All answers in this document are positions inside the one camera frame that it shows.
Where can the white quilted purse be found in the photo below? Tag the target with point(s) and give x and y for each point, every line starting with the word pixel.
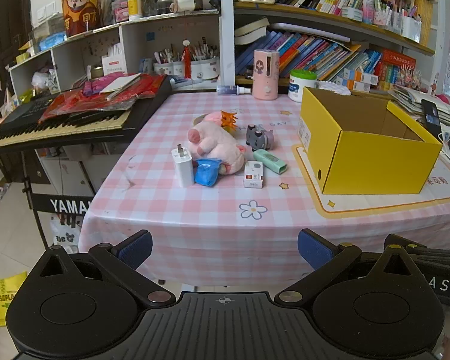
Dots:
pixel 333 87

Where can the pile of red foil decorations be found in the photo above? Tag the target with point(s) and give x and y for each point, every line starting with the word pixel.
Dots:
pixel 78 105

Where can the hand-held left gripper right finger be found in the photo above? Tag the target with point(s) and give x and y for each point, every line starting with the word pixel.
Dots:
pixel 315 249

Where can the white flat folder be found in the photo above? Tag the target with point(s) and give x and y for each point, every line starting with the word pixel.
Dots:
pixel 311 33

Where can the black keyboard piano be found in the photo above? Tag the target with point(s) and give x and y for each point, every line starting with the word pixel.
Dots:
pixel 60 129

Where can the pink humidifier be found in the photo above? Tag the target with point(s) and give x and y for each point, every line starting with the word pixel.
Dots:
pixel 265 78

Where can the mint green plastic device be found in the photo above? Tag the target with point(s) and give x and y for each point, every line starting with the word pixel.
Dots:
pixel 270 160

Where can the group of white pen cups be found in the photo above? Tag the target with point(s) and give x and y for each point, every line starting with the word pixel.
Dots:
pixel 410 28

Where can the blue packet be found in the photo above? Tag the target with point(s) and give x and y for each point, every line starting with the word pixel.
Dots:
pixel 206 174

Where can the white card red label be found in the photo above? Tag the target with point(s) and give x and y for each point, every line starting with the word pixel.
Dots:
pixel 114 65

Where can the crumpled white plastic bag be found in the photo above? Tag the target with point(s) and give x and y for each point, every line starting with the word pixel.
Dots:
pixel 41 80

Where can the wooden bookshelf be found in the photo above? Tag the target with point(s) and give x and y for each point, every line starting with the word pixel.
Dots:
pixel 247 6

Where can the white shelf unit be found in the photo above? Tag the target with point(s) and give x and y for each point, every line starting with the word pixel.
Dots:
pixel 142 39

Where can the orange spiky toy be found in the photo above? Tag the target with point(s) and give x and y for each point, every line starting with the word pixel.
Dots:
pixel 228 119

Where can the black keyboard stand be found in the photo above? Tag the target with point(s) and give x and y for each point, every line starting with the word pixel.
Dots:
pixel 65 205

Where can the white wall switches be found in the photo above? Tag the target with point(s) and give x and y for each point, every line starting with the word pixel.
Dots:
pixel 47 11

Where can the small white red-label box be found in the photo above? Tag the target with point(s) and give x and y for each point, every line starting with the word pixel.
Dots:
pixel 253 176

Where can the fortune god paper decoration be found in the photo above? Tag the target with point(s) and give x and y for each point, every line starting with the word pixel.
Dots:
pixel 80 11

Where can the yellow plastic bag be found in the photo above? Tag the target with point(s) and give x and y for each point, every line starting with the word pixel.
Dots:
pixel 7 300

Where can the white pen holder with pens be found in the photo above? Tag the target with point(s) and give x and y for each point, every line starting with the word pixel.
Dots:
pixel 164 69
pixel 204 70

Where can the small pink plush toy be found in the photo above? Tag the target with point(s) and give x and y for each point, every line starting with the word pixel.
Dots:
pixel 213 117

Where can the blue spray bottle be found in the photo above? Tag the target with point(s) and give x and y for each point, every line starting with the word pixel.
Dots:
pixel 228 90

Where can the black smartphone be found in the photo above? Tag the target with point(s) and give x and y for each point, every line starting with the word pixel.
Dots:
pixel 431 116

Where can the white printed plastic bag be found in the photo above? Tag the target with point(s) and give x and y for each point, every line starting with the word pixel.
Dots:
pixel 62 238

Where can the white notebook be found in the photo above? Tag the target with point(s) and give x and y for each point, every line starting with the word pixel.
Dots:
pixel 120 83

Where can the thick paperback book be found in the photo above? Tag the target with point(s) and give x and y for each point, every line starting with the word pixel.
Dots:
pixel 249 32

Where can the pink printed bottle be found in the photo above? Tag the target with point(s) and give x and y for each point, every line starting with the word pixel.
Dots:
pixel 368 7

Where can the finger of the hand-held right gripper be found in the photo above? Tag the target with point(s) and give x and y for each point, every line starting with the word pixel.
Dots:
pixel 435 252

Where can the grey and purple toy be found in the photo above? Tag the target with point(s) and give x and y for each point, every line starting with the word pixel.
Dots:
pixel 258 138

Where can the yellow cardboard box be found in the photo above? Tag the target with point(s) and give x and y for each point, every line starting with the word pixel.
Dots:
pixel 378 161

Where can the stack of papers and booklets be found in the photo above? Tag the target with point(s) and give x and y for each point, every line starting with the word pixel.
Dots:
pixel 405 99

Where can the white bottle yellow label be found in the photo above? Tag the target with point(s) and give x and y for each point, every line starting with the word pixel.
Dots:
pixel 135 7

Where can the white charger plug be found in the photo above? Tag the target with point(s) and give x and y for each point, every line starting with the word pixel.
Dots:
pixel 183 167

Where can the white canister green lid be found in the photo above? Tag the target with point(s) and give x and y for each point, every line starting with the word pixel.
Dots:
pixel 300 80

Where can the pink checked tablecloth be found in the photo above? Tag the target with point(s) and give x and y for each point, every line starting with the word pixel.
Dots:
pixel 210 213

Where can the red doll ornament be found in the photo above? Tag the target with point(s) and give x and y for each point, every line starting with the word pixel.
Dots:
pixel 187 58

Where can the white orange blue carton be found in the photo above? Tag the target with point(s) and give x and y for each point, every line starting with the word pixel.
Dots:
pixel 354 86
pixel 363 77

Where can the pink plush pig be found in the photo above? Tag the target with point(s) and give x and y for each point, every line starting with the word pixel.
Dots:
pixel 213 140

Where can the red boxed book set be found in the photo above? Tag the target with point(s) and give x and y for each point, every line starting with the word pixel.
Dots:
pixel 397 69

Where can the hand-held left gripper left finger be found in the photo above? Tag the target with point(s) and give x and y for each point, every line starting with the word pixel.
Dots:
pixel 137 249

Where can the row of leaning books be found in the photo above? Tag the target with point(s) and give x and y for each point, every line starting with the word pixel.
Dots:
pixel 315 58

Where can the white yellow-bordered desk mat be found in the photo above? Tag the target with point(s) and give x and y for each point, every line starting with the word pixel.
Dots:
pixel 360 204

